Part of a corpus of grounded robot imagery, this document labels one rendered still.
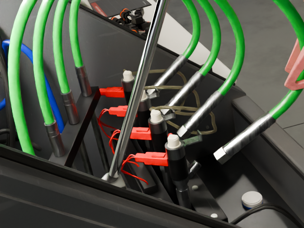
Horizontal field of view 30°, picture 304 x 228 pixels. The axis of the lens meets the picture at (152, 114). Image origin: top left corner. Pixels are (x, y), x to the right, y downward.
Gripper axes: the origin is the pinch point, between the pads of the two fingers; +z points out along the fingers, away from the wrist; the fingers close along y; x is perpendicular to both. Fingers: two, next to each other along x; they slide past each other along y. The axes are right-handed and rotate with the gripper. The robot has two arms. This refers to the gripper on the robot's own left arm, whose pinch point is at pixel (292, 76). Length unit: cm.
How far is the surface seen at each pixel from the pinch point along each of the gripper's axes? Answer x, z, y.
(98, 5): -15, 72, -83
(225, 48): 82, 160, -226
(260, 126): 0.4, 6.7, 3.9
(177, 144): -5.1, 18.8, 2.5
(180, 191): 0.1, 25.3, 4.7
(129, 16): -9, 57, -67
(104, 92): -13.3, 37.0, -17.4
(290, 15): -6.2, -6.5, -0.6
